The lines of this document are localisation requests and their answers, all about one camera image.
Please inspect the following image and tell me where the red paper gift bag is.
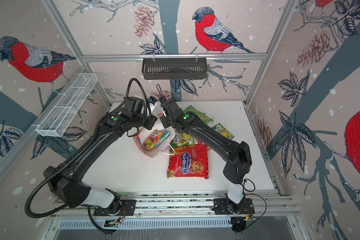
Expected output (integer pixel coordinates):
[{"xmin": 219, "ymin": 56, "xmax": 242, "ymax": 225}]
[{"xmin": 133, "ymin": 100, "xmax": 177, "ymax": 159}]

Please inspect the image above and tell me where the green yellow candy packet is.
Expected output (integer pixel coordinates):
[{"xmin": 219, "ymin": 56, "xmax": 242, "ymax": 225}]
[
  {"xmin": 170, "ymin": 132, "xmax": 198, "ymax": 148},
  {"xmin": 212, "ymin": 123, "xmax": 234, "ymax": 140}
]

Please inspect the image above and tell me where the green chips bag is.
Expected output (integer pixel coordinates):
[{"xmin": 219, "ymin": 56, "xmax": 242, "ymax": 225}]
[{"xmin": 183, "ymin": 105, "xmax": 214, "ymax": 125}]

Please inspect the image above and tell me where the red snack bag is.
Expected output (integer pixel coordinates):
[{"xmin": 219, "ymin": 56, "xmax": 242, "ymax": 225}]
[{"xmin": 167, "ymin": 145, "xmax": 209, "ymax": 179}]

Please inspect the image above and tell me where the orange candy snack packet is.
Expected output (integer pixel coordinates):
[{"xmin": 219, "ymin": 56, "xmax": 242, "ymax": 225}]
[{"xmin": 195, "ymin": 138, "xmax": 211, "ymax": 152}]

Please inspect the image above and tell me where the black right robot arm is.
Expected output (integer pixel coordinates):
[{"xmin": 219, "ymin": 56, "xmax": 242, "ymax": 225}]
[{"xmin": 159, "ymin": 97, "xmax": 252, "ymax": 208}]

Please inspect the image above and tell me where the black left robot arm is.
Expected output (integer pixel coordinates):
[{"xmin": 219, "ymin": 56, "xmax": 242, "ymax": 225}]
[{"xmin": 44, "ymin": 97, "xmax": 157, "ymax": 215}]

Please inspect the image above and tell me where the orange candy packet in bag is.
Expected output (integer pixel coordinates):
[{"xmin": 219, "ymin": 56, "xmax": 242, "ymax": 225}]
[{"xmin": 143, "ymin": 129, "xmax": 170, "ymax": 152}]

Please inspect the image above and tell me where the black hanging basket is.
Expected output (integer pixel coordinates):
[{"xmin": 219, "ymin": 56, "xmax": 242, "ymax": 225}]
[{"xmin": 142, "ymin": 58, "xmax": 208, "ymax": 80}]

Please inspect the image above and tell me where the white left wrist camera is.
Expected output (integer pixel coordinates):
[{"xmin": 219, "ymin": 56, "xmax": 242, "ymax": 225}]
[{"xmin": 149, "ymin": 96, "xmax": 157, "ymax": 105}]

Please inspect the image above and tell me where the horizontal aluminium frame bar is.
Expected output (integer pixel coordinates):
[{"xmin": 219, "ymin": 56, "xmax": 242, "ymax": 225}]
[{"xmin": 82, "ymin": 53, "xmax": 268, "ymax": 63}]

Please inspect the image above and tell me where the white wire mesh shelf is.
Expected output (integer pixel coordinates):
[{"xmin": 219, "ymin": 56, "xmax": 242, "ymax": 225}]
[{"xmin": 36, "ymin": 73, "xmax": 98, "ymax": 137}]

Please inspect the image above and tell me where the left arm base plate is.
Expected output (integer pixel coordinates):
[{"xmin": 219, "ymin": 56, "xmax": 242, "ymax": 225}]
[{"xmin": 94, "ymin": 200, "xmax": 137, "ymax": 217}]

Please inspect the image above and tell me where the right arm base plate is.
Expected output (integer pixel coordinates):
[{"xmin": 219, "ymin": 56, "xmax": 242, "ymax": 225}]
[{"xmin": 212, "ymin": 198, "xmax": 255, "ymax": 215}]

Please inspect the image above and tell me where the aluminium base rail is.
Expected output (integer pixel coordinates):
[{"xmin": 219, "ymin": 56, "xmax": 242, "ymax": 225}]
[{"xmin": 55, "ymin": 193, "xmax": 299, "ymax": 231}]

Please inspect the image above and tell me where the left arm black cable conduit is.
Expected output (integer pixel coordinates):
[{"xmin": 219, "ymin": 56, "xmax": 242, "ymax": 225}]
[{"xmin": 24, "ymin": 77, "xmax": 152, "ymax": 235}]

